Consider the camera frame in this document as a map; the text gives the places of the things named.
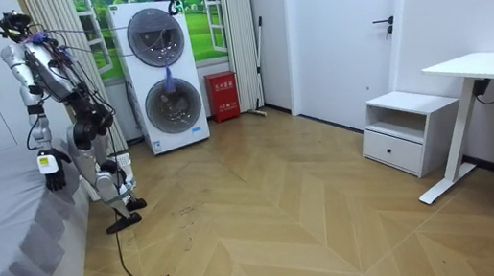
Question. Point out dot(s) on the landscape window wall poster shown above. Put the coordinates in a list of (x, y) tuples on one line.
[(202, 23)]

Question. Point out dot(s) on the white desk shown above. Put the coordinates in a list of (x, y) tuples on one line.
[(488, 65)]

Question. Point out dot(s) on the white pleated curtain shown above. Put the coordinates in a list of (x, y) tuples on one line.
[(89, 82), (240, 37)]

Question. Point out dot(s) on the white bedside cabinet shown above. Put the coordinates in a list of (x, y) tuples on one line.
[(396, 151)]

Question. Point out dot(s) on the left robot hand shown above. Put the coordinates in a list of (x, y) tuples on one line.
[(55, 177)]

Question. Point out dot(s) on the white door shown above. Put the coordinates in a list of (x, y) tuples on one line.
[(336, 48)]

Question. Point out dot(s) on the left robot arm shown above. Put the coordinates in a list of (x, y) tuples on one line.
[(40, 130)]

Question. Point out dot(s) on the red metal box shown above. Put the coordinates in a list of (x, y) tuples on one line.
[(223, 97)]

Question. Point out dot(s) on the robot legs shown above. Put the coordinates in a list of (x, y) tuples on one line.
[(105, 182)]

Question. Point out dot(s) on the robot body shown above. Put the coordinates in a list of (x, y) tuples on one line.
[(48, 69)]

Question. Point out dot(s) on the white washing machine tower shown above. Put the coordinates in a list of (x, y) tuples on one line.
[(192, 68)]

